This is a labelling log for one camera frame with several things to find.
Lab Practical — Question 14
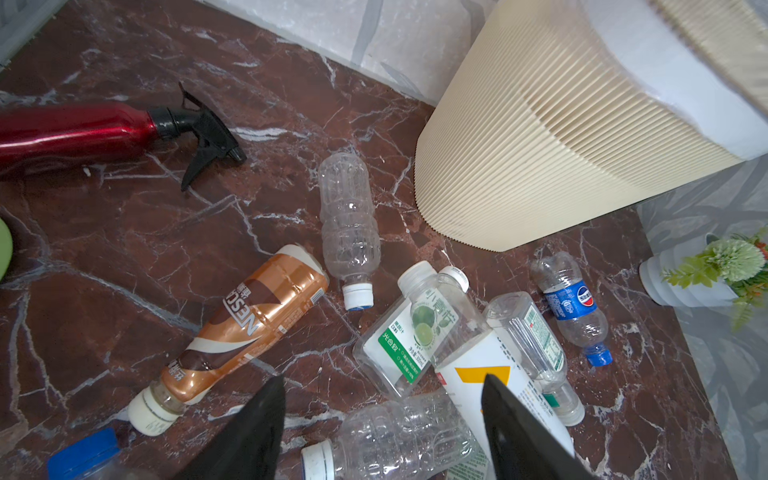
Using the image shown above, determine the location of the clear bottle white cap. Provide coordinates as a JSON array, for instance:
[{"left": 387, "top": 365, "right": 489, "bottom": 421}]
[{"left": 317, "top": 152, "right": 381, "bottom": 311}]

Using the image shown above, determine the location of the lime drink square bottle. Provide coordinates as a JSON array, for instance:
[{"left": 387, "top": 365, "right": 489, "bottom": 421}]
[{"left": 353, "top": 261, "right": 490, "bottom": 400}]

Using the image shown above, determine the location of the brown Nescafe bottle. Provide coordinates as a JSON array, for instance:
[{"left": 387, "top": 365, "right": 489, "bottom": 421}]
[{"left": 127, "top": 244, "right": 329, "bottom": 436}]

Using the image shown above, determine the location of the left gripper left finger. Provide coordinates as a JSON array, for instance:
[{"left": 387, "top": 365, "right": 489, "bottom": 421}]
[{"left": 175, "top": 376, "right": 286, "bottom": 479}]

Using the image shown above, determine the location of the cream ribbed waste bin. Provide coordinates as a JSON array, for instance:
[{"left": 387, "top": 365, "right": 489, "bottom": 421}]
[{"left": 414, "top": 1, "right": 767, "bottom": 252}]

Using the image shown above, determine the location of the potted artificial flower plant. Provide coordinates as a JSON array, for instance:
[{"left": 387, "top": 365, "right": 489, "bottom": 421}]
[{"left": 638, "top": 226, "right": 767, "bottom": 331}]

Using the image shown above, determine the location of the Pepsi label water bottle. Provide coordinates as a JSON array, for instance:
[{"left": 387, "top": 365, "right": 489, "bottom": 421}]
[{"left": 530, "top": 251, "right": 613, "bottom": 367}]

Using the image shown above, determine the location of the clear crushed bottle lying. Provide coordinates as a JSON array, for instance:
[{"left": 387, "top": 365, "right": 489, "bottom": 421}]
[{"left": 301, "top": 390, "right": 480, "bottom": 480}]

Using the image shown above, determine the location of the green scraper wooden handle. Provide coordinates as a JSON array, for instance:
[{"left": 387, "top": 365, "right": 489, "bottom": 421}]
[{"left": 0, "top": 219, "right": 13, "bottom": 280}]

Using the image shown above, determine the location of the clear square bottle green label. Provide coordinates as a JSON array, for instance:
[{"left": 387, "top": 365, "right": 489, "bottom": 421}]
[{"left": 484, "top": 292, "right": 585, "bottom": 427}]

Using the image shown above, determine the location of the white bin liner bag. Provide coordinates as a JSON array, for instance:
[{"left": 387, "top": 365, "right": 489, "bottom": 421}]
[{"left": 581, "top": 1, "right": 767, "bottom": 160}]

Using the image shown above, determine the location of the blue cap water bottle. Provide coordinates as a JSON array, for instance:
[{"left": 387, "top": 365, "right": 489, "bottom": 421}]
[{"left": 47, "top": 428, "right": 159, "bottom": 480}]

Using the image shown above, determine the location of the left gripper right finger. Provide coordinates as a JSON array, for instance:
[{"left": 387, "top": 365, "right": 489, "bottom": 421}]
[{"left": 481, "top": 375, "right": 593, "bottom": 480}]

